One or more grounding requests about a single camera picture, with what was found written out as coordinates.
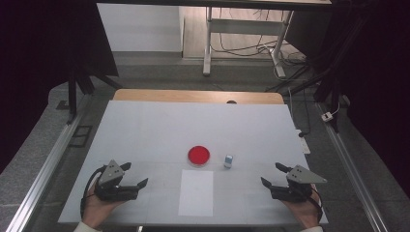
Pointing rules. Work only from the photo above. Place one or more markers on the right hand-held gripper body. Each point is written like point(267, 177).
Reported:
point(295, 190)

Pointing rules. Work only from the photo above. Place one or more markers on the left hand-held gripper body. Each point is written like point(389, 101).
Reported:
point(111, 180)

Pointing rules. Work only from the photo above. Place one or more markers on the red petri dish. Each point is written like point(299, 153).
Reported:
point(199, 155)

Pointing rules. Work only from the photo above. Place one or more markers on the person's right hand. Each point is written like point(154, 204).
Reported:
point(303, 212)

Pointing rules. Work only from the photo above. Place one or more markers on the person's left hand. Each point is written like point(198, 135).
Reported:
point(98, 211)

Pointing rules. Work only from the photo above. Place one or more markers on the white power strip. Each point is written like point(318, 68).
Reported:
point(304, 143)

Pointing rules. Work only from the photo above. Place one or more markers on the large white board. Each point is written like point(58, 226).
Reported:
point(161, 129)

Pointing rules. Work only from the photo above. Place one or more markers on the white paper sheet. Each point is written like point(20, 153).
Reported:
point(196, 193)

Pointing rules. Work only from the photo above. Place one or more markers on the small white plug adapter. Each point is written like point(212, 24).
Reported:
point(327, 116)

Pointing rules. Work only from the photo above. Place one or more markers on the dark table grommet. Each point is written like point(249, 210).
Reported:
point(231, 102)

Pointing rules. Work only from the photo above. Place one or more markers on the black metal stand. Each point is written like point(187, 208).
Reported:
point(72, 96)
point(328, 83)

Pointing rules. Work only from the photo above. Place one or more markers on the small dark floor plate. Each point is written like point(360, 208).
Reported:
point(62, 105)

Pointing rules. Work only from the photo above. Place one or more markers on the black curtain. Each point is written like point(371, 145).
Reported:
point(38, 64)
point(370, 80)

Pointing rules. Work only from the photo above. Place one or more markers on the black floor socket frame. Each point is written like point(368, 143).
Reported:
point(80, 136)

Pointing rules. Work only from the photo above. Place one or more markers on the aluminium rail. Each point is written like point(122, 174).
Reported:
point(354, 177)
point(42, 177)

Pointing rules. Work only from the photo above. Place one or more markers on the white metal desk frame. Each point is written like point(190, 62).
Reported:
point(245, 27)

